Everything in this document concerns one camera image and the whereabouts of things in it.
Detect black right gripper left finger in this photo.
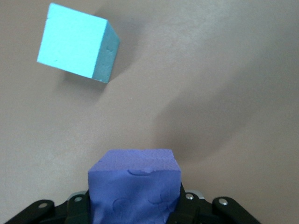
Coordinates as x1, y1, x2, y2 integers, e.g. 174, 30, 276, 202
66, 190, 94, 224

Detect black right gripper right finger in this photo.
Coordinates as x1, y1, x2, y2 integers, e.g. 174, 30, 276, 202
166, 184, 206, 224

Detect purple foam block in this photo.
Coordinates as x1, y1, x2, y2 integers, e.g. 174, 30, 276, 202
87, 148, 182, 224

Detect blue foam block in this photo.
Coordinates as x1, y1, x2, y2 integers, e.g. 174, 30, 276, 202
36, 2, 121, 84

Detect large table cover sheet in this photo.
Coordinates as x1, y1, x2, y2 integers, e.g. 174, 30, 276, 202
0, 0, 299, 224

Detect black wrist mount bracket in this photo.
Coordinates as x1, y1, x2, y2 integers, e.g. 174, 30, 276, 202
0, 196, 259, 224

